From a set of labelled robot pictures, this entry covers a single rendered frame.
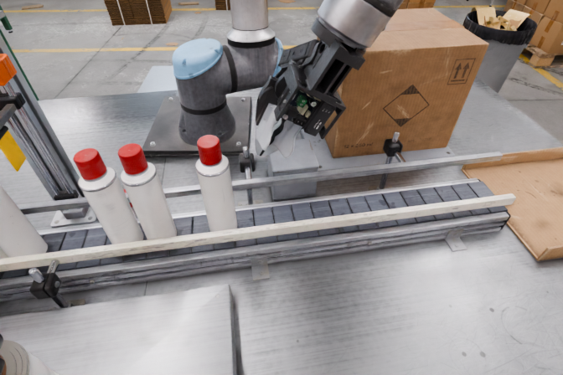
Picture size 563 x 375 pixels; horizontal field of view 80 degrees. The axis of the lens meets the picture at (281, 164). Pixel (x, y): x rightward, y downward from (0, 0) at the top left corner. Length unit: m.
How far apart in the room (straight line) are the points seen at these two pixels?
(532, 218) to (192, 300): 0.70
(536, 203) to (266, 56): 0.69
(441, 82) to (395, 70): 0.12
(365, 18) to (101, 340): 0.55
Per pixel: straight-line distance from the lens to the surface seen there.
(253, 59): 0.83
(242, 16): 0.82
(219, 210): 0.57
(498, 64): 2.81
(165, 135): 0.94
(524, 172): 1.00
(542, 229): 0.87
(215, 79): 0.81
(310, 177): 0.61
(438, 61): 0.79
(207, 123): 0.85
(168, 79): 1.27
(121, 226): 0.61
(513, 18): 3.04
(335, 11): 0.40
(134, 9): 4.60
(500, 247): 0.80
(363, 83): 0.73
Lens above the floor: 1.38
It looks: 41 degrees down
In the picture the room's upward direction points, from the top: straight up
